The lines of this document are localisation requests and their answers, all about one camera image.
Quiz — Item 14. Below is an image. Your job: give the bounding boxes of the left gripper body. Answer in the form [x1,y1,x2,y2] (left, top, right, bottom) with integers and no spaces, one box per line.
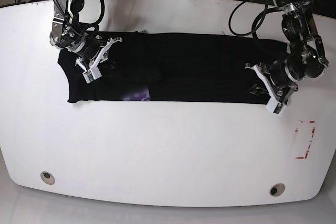
[259,60,298,88]

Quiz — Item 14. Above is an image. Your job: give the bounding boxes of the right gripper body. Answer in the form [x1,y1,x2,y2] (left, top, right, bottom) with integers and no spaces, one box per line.
[75,41,107,64]

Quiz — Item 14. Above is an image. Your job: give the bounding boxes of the black printed t-shirt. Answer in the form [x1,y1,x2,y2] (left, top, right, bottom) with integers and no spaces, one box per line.
[58,32,287,104]

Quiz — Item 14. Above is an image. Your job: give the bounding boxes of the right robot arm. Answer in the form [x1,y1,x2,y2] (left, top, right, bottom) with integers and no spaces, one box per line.
[50,0,107,67]

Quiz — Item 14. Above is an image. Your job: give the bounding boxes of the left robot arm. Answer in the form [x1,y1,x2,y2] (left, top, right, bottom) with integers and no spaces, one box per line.
[253,0,329,101]

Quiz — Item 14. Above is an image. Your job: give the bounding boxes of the red tape rectangle marking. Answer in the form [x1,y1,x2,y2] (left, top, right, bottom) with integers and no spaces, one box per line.
[292,120,316,159]

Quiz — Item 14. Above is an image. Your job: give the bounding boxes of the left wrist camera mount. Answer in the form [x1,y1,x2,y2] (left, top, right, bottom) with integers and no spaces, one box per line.
[75,37,123,83]

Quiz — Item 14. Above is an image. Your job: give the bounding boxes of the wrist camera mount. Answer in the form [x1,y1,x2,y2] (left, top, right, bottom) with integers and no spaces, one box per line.
[244,63,298,116]
[75,37,123,83]

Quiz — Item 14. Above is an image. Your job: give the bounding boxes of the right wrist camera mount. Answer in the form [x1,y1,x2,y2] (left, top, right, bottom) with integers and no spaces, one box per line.
[244,63,298,116]

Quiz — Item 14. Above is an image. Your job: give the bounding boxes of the right table cable grommet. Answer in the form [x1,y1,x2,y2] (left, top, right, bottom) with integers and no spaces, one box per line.
[269,183,286,197]

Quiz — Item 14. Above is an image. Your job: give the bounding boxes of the table cable grommet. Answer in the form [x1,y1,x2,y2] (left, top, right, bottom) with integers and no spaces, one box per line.
[269,183,286,197]
[40,172,55,185]

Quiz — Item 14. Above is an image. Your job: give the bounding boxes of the left table cable grommet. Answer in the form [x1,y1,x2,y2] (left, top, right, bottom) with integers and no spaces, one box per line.
[40,172,55,185]

